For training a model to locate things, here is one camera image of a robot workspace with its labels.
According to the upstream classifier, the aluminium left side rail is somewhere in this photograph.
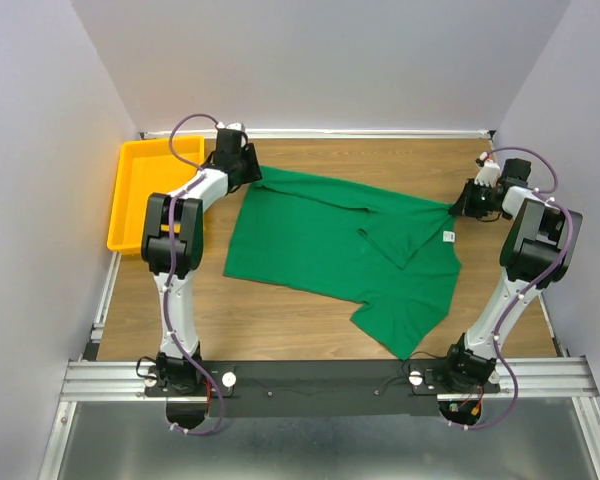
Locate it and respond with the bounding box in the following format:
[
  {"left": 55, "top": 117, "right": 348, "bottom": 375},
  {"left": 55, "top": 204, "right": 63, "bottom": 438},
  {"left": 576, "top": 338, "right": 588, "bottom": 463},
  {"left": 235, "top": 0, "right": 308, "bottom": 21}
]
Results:
[{"left": 80, "top": 253, "right": 121, "bottom": 361}]

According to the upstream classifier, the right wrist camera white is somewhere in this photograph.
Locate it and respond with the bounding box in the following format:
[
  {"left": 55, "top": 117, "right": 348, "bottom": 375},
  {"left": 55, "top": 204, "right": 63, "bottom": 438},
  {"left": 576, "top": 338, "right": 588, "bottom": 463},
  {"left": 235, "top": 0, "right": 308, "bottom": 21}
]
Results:
[{"left": 474, "top": 152, "right": 501, "bottom": 188}]

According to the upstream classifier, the green t-shirt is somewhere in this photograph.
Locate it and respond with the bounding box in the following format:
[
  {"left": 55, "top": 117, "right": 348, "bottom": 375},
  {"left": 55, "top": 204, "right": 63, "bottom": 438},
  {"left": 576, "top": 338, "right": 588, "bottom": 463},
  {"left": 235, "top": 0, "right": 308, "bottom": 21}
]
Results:
[{"left": 224, "top": 166, "right": 461, "bottom": 360}]

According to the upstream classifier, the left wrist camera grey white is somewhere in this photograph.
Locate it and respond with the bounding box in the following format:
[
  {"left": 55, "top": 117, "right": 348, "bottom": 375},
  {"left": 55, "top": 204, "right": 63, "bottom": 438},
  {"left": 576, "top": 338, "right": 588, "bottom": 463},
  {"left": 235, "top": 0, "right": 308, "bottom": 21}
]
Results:
[{"left": 216, "top": 122, "right": 246, "bottom": 134}]

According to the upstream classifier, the white aluminium back rail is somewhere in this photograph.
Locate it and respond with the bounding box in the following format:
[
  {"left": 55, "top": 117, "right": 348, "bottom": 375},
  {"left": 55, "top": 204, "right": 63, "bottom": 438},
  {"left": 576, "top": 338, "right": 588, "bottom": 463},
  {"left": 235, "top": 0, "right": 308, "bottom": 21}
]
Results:
[{"left": 138, "top": 128, "right": 497, "bottom": 141}]

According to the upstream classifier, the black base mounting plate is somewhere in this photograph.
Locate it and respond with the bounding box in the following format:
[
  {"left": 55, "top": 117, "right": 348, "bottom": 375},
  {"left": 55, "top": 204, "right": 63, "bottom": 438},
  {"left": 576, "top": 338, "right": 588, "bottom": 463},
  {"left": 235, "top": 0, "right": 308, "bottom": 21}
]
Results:
[{"left": 136, "top": 354, "right": 500, "bottom": 430}]

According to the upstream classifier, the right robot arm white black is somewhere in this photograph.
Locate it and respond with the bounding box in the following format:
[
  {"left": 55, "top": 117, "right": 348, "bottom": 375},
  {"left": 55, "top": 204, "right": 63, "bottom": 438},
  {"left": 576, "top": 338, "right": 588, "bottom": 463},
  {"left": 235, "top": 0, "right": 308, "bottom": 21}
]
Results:
[{"left": 439, "top": 152, "right": 582, "bottom": 393}]

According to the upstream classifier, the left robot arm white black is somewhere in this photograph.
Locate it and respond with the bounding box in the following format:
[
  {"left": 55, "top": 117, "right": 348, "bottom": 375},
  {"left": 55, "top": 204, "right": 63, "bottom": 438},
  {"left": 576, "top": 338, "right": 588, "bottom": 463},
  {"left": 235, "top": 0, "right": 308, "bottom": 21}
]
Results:
[{"left": 141, "top": 123, "right": 262, "bottom": 396}]

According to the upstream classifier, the yellow plastic tray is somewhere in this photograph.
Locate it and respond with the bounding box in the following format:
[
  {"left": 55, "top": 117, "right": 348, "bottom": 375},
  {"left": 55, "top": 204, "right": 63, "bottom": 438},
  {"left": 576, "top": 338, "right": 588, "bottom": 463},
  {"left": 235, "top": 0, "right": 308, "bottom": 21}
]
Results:
[{"left": 105, "top": 135, "right": 207, "bottom": 256}]

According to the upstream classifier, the aluminium front frame rail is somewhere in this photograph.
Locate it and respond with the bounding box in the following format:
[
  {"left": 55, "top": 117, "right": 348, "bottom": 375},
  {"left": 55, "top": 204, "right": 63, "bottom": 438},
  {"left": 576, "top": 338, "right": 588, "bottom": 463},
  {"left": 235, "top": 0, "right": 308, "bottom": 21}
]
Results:
[{"left": 40, "top": 357, "right": 600, "bottom": 479}]

